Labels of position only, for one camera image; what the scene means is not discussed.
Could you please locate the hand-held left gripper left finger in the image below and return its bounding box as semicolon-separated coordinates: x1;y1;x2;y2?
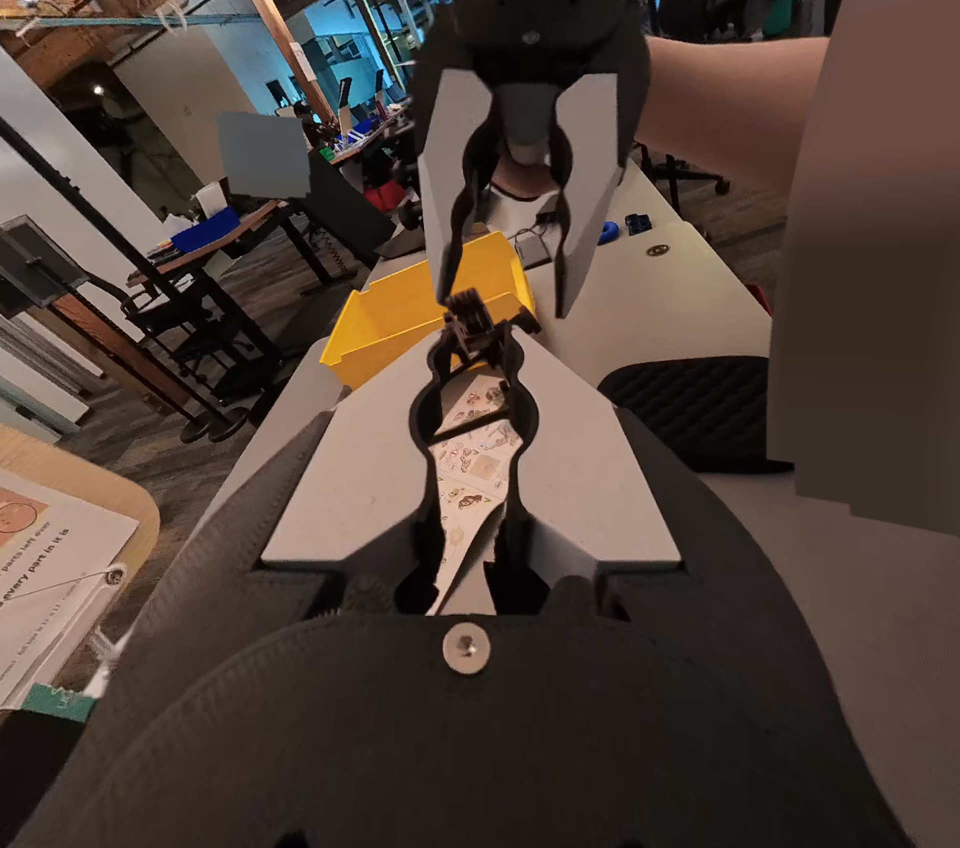
259;330;455;615

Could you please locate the wooden pillar with paper note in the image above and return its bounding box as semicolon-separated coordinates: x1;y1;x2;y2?
236;0;335;121

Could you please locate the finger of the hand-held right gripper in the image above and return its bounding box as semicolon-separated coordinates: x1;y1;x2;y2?
416;68;501;306
549;72;627;320

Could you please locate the black office chair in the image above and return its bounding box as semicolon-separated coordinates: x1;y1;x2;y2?
120;278;286;399

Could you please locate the wooden office desk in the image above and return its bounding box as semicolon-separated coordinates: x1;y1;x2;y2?
126;199;354;309

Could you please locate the illustrated assembly leaflet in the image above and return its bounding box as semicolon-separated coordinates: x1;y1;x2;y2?
423;371;526;616

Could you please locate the printed instruction sheet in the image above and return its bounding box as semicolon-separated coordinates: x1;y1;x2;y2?
0;469;141;710

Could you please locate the plywood board with smiley sticker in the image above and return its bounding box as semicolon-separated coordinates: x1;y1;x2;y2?
0;424;161;639

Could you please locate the person's right forearm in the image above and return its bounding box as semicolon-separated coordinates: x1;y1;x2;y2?
633;34;830;196

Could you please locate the person's right hand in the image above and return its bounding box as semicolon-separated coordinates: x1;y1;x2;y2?
491;141;562;202

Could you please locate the yellow plastic bin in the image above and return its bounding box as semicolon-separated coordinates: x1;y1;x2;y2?
320;230;537;390

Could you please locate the black textured pad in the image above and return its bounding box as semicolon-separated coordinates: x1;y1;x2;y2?
597;356;796;474

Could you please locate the brown wooden mechanical model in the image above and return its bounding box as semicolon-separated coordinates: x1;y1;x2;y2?
433;289;543;429

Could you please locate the blue plastic bin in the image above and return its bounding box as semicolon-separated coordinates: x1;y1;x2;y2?
171;206;237;252

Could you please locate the black model kit box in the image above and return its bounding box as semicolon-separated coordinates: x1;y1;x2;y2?
0;681;100;834

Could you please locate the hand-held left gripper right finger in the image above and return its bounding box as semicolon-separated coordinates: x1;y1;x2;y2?
482;326;685;615

